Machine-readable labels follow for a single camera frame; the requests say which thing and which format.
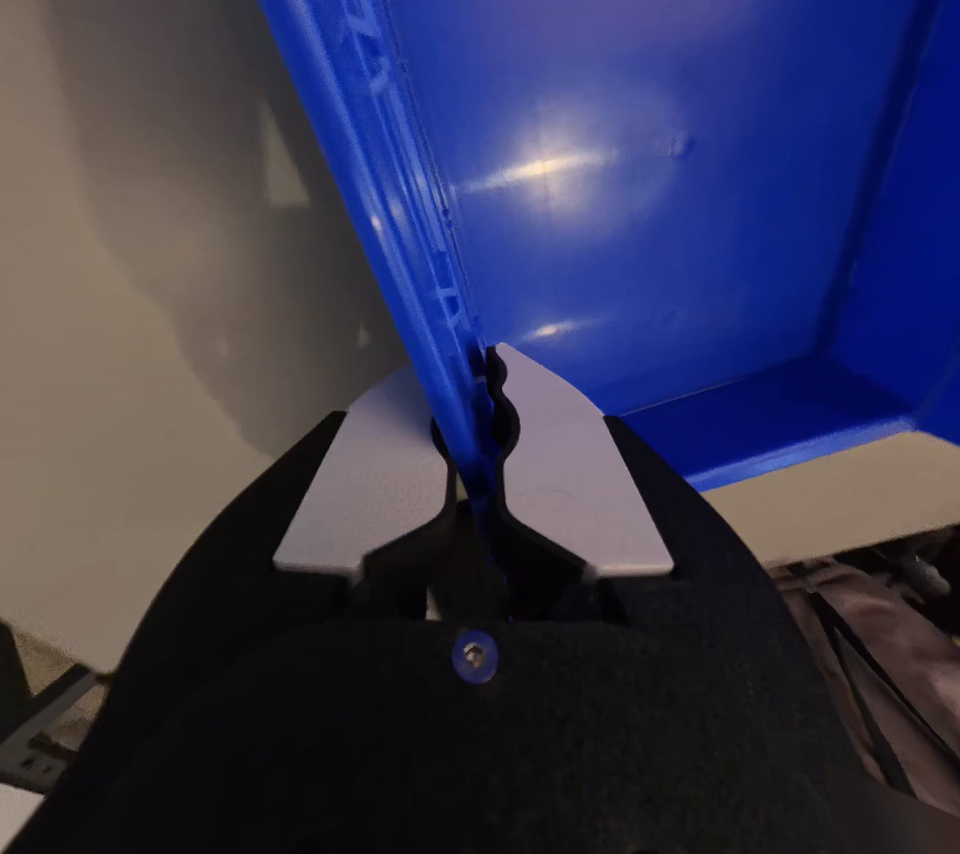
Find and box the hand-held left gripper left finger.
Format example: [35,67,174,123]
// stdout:
[272,365,460,620]

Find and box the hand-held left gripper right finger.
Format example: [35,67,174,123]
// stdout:
[486,342,675,620]

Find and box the blue plastic bin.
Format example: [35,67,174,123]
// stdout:
[213,0,960,623]

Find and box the grey metal bracket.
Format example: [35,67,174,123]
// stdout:
[0,617,102,795]

